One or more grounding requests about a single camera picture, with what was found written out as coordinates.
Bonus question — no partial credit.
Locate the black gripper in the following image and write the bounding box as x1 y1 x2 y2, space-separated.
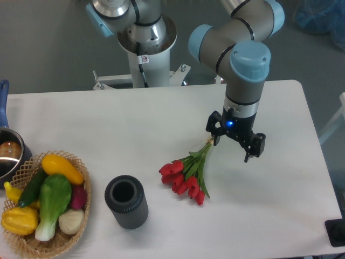
206 108 266 162

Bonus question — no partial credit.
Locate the red tulip bouquet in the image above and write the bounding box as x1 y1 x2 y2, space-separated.
158 138 213 206

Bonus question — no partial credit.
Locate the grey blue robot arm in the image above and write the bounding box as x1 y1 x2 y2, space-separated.
86 1 285 158

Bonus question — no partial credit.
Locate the dark grey ribbed vase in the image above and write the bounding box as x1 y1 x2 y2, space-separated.
105 175 149 229

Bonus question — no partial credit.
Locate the black device at edge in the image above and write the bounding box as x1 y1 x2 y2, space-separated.
325 219 344 247

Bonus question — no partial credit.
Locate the blue plastic bag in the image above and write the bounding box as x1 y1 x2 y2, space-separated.
293 1 344 51

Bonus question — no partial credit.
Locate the purple red radish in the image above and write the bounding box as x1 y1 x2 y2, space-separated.
70 186 87 209

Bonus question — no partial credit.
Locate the yellow squash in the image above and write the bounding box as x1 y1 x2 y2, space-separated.
42 154 84 185

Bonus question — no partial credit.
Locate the white garlic bulb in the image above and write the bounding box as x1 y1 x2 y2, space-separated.
58 209 84 235

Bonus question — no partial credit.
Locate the green bok choy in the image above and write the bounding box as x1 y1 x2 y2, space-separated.
35 174 72 242

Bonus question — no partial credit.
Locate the dark green cucumber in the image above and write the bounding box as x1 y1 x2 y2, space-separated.
17 167 48 208

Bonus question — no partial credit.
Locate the small yellow banana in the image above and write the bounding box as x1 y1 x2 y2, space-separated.
3 181 40 210

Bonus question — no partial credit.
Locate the yellow bell pepper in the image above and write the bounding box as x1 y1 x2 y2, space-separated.
1 207 38 235

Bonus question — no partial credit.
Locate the woven wicker basket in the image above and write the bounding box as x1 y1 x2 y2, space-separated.
3 151 91 258

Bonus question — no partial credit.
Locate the white frame at right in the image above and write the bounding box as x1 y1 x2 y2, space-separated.
319 92 344 145

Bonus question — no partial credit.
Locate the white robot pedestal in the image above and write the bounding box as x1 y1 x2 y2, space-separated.
92 13 225 91

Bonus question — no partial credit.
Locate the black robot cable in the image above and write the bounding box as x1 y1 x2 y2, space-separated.
136 42 149 88

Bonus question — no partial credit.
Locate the blue handled saucepan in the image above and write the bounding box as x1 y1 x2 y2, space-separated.
1 79 32 190

